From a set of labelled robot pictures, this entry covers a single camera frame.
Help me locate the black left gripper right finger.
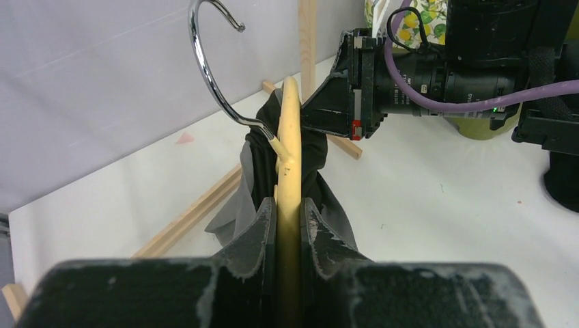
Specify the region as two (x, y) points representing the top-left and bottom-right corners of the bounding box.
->
(300, 198), (543, 327)

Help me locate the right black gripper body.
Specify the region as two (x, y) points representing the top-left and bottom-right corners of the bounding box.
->
(335, 28), (387, 139)

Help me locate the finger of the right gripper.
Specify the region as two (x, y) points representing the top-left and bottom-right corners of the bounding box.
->
(300, 72), (352, 138)

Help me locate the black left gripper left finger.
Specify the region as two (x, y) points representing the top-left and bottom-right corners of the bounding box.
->
(17, 197), (277, 327)

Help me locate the yellow lemon print garment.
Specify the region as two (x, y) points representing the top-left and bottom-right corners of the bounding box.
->
(365, 0), (448, 48)

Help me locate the yellow hanger with metal hook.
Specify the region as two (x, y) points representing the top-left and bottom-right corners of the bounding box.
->
(188, 1), (302, 327)

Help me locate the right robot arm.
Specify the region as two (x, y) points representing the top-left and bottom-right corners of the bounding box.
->
(301, 1), (578, 327)

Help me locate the green plastic laundry basket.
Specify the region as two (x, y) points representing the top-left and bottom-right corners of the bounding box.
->
(445, 113), (520, 141)

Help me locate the wooden clothes rack frame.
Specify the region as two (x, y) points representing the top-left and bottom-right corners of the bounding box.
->
(0, 0), (364, 323)

